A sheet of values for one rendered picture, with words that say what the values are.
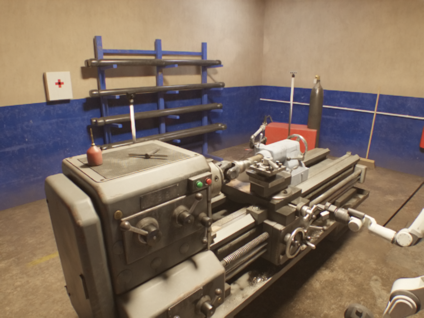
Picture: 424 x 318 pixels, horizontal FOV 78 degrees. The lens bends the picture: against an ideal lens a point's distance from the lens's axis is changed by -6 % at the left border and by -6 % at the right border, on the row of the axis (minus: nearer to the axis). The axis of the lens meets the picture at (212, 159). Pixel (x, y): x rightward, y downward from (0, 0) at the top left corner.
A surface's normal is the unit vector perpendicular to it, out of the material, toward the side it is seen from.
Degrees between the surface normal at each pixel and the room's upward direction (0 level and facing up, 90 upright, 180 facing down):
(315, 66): 90
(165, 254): 90
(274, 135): 90
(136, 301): 32
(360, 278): 0
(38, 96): 90
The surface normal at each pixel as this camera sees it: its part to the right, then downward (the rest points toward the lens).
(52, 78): 0.69, 0.22
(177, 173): 0.49, -0.51
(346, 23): -0.72, 0.22
